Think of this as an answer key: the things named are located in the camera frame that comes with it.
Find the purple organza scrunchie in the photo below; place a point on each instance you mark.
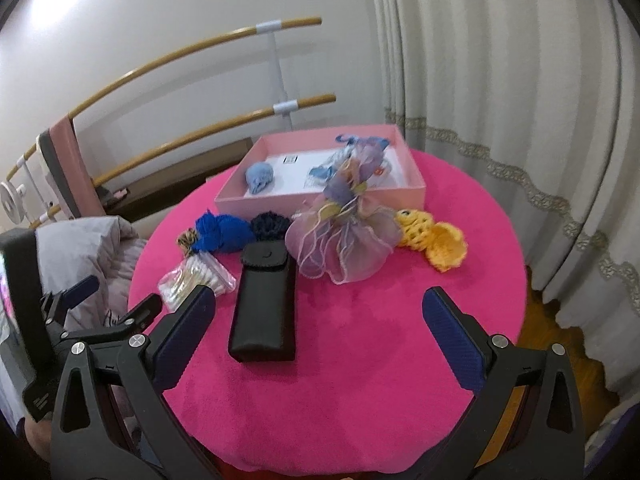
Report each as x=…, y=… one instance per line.
x=345, y=240

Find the tan patterned scrunchie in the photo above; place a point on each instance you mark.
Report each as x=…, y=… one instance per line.
x=186, y=241

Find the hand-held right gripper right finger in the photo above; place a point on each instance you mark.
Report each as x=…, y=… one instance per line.
x=450, y=335

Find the yellow crochet toy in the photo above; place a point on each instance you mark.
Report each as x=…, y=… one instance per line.
x=440, y=246

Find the wooden barre rail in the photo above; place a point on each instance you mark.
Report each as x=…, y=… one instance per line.
x=210, y=44
x=215, y=128

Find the pink and grey board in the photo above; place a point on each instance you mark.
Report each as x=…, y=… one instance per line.
x=70, y=170

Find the light blue crochet piece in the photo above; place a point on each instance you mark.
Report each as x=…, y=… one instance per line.
x=259, y=178

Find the small white fan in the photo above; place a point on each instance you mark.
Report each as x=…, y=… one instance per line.
x=10, y=202

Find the black glasses case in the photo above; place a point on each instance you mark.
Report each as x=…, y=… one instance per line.
x=262, y=310

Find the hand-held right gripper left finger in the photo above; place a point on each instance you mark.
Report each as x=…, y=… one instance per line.
x=186, y=330

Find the printed pouch with blue ribbon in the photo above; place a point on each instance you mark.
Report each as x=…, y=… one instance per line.
x=320, y=172

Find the dark navy crochet scrunchie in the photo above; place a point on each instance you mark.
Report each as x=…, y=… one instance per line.
x=267, y=227

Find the white barre post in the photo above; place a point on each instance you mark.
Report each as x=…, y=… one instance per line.
x=37, y=187
x=276, y=70

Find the grey cushion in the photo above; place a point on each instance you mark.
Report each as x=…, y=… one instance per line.
x=85, y=250

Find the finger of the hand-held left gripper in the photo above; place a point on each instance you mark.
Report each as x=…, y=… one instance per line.
x=82, y=287
x=145, y=307

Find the blue knitted scrunchie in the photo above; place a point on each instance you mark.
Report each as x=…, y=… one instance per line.
x=220, y=232

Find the cream curtain with lace trim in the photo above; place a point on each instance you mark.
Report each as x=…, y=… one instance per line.
x=500, y=85

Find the clear bag of cotton swabs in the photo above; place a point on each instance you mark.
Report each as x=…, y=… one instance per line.
x=195, y=277

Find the pink cardboard box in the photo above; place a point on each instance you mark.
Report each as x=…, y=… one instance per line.
x=227, y=204

